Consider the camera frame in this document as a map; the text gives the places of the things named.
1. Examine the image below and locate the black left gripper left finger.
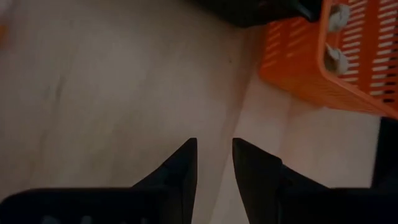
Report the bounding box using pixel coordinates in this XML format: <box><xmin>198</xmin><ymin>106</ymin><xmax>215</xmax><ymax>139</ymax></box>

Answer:
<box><xmin>132</xmin><ymin>138</ymin><xmax>198</xmax><ymax>224</ymax></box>

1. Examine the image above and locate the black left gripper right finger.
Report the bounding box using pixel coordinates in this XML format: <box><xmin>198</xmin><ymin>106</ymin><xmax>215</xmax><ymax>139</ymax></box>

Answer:
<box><xmin>231</xmin><ymin>138</ymin><xmax>327</xmax><ymax>224</ymax></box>

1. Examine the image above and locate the orange plastic basket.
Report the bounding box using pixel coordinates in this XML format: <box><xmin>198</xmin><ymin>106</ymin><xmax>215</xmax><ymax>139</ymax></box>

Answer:
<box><xmin>257</xmin><ymin>0</ymin><xmax>398</xmax><ymax>121</ymax></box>

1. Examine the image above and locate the white skull decoration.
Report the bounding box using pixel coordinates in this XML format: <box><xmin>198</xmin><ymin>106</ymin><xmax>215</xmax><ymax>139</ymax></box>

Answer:
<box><xmin>323</xmin><ymin>43</ymin><xmax>349</xmax><ymax>75</ymax></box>

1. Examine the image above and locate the black plastic basket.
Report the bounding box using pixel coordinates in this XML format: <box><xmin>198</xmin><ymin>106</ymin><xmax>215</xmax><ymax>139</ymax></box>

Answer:
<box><xmin>192</xmin><ymin>0</ymin><xmax>324</xmax><ymax>29</ymax></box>

